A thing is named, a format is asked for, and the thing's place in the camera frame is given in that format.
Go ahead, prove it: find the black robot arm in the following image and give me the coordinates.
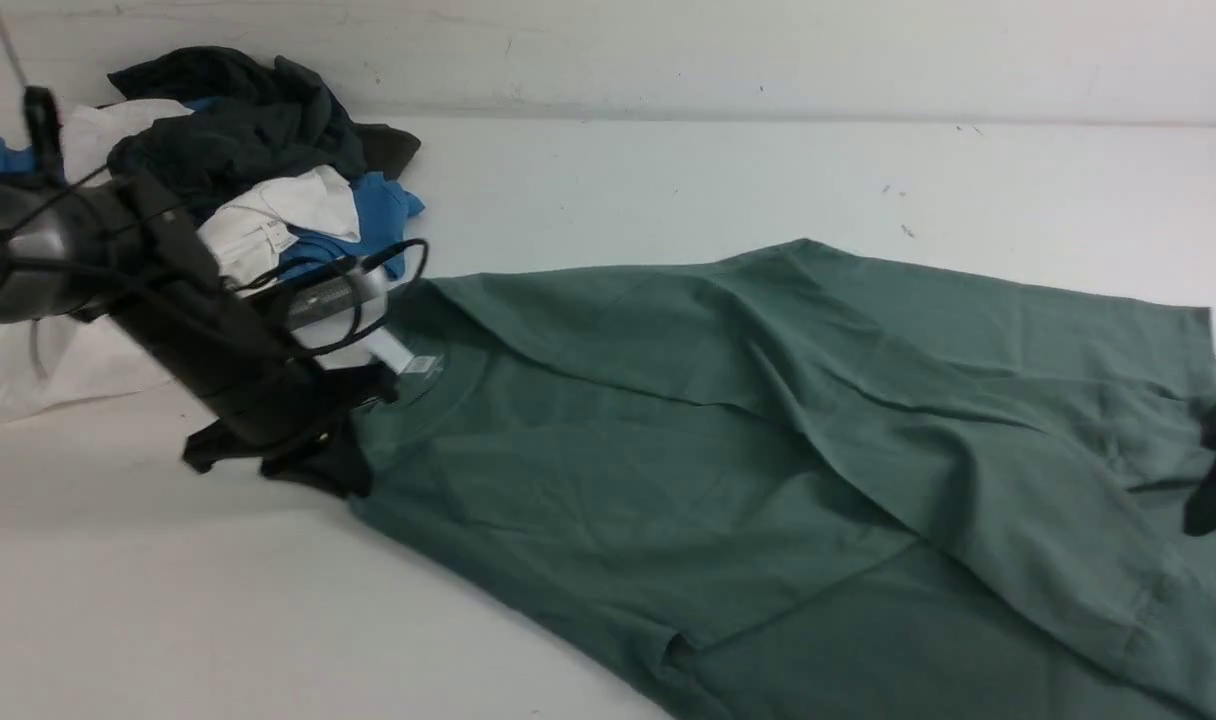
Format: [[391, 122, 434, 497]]
[[0, 176, 1216, 549]]

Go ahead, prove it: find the dark grey shirt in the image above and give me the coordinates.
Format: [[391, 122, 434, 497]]
[[108, 46, 421, 223]]

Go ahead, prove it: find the blue shirt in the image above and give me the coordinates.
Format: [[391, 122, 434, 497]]
[[0, 137, 426, 281]]

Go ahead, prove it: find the green long-sleeved shirt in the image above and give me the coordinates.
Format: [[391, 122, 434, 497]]
[[351, 240, 1216, 719]]

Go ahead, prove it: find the white shirt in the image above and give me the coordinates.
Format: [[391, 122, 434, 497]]
[[0, 99, 358, 423]]

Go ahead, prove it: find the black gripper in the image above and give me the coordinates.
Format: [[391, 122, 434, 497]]
[[108, 176, 399, 497]]

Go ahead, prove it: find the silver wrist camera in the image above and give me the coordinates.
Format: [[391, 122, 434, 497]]
[[282, 269, 390, 343]]

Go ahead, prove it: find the black camera cable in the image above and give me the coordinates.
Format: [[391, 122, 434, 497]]
[[0, 85, 430, 361]]

